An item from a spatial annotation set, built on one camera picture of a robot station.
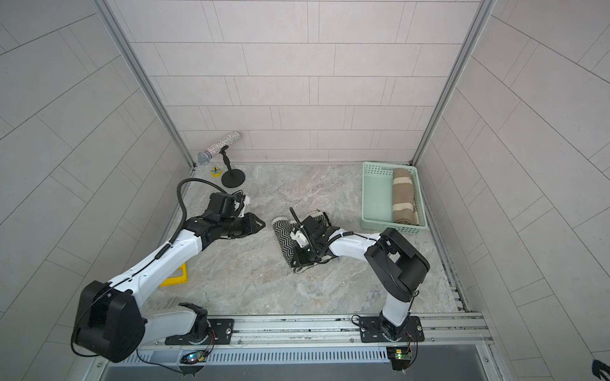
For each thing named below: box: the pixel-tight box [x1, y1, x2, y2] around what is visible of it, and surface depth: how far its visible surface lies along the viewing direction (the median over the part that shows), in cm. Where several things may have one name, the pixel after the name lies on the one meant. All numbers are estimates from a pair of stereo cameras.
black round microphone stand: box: [219, 145, 247, 189], surface depth 111 cm
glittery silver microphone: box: [196, 130, 241, 165], surface depth 93 cm
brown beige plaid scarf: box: [392, 167, 420, 226], surface depth 100 cm
